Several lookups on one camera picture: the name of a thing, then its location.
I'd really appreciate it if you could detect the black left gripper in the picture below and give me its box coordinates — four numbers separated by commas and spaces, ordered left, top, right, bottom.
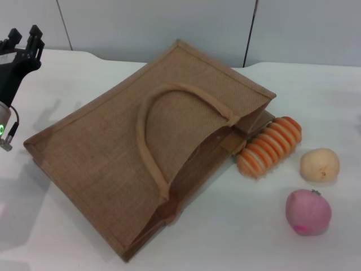
0, 24, 46, 107

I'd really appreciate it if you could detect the brown jute handbag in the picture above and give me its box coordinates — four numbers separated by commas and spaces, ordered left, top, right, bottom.
23, 38, 277, 256

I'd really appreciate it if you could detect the orange white striped toy bread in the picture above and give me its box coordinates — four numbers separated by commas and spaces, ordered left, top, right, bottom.
236, 116, 302, 178

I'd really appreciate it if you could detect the beige toy peach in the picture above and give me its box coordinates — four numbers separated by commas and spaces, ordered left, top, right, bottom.
300, 147, 341, 184

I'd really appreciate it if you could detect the pink toy fruit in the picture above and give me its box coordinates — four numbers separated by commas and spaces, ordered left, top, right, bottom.
285, 189, 333, 237

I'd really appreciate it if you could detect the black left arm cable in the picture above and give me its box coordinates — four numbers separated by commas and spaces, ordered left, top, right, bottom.
0, 106, 21, 152

